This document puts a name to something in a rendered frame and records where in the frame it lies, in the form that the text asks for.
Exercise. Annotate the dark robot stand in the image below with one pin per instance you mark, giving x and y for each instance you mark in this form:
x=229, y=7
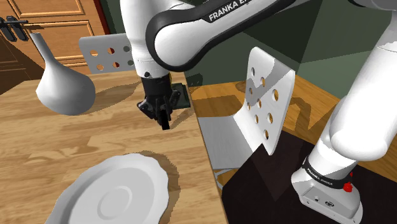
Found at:
x=260, y=192

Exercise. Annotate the wooden table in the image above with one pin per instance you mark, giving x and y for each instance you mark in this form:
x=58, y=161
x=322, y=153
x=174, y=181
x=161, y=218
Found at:
x=93, y=136

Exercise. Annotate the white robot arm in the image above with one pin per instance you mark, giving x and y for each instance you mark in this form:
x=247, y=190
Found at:
x=350, y=124

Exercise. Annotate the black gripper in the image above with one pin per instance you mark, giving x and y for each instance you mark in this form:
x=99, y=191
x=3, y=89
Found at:
x=156, y=87

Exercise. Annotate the wooden panel door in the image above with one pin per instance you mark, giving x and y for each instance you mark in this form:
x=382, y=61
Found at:
x=62, y=28

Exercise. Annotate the white scalloped plate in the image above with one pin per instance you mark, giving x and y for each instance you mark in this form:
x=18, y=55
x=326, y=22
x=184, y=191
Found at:
x=118, y=192

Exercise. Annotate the white long-necked vase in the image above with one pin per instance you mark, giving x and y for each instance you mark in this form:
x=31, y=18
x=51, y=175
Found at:
x=65, y=90

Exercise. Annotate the dark green flat box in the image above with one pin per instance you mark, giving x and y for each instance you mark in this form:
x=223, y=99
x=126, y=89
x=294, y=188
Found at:
x=183, y=97

